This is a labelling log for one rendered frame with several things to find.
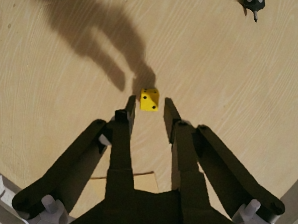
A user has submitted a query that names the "tan flat mat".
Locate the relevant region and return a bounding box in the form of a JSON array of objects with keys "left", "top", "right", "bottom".
[{"left": 89, "top": 172, "right": 159, "bottom": 201}]

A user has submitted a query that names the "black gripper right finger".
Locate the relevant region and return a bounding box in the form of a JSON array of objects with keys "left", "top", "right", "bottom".
[{"left": 163, "top": 98, "right": 285, "bottom": 224}]

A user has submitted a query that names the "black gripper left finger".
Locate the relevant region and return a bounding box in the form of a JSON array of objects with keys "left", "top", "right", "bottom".
[{"left": 12, "top": 95, "right": 139, "bottom": 224}]

